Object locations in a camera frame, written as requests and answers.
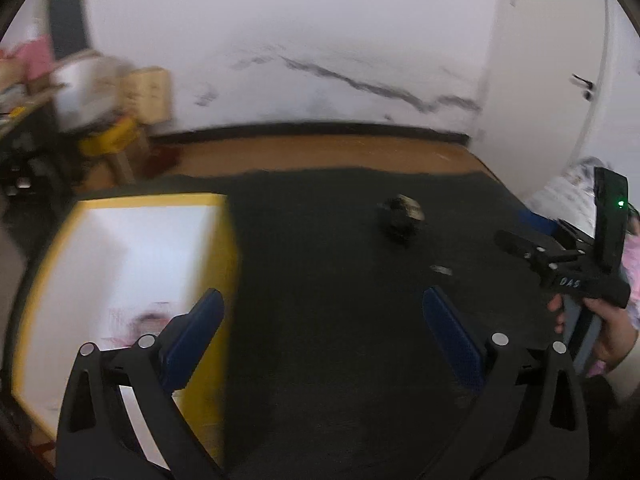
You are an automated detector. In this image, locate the black gold wrist watch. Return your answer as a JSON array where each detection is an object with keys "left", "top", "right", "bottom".
[{"left": 376, "top": 194, "right": 425, "bottom": 247}]

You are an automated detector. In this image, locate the small silver jewelry piece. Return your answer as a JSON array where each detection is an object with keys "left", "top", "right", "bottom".
[{"left": 431, "top": 264, "right": 454, "bottom": 276}]

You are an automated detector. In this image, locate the right hand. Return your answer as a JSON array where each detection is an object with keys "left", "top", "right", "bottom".
[{"left": 546, "top": 294, "right": 640, "bottom": 376}]

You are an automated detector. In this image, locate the yellow white storage box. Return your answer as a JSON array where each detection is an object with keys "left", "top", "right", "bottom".
[{"left": 9, "top": 193, "right": 240, "bottom": 444}]

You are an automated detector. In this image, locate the black table mat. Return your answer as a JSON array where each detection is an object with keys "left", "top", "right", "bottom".
[{"left": 74, "top": 167, "right": 576, "bottom": 480}]

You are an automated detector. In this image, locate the white door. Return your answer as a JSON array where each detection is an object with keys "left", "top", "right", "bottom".
[{"left": 470, "top": 0, "right": 640, "bottom": 201}]

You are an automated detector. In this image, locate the red box on floor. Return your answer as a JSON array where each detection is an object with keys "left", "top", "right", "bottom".
[{"left": 142, "top": 145, "right": 181, "bottom": 179}]

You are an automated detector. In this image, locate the dark curved desk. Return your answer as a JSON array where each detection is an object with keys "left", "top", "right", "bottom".
[{"left": 1, "top": 84, "right": 70, "bottom": 200}]

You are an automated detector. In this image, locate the yellow stool box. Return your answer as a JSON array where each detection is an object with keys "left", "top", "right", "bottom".
[{"left": 78, "top": 115, "right": 151, "bottom": 184}]

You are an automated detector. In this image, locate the tan paper bag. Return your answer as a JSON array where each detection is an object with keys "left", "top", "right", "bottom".
[{"left": 120, "top": 66, "right": 172, "bottom": 125}]

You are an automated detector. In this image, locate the pink paper bag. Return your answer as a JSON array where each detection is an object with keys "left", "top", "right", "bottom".
[{"left": 11, "top": 35, "right": 54, "bottom": 81}]

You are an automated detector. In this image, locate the framed chalkboard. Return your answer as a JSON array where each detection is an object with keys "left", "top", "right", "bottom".
[{"left": 44, "top": 0, "right": 91, "bottom": 62}]

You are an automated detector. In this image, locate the pink string jewelry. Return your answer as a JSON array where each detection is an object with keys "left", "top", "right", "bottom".
[{"left": 106, "top": 301, "right": 174, "bottom": 346}]

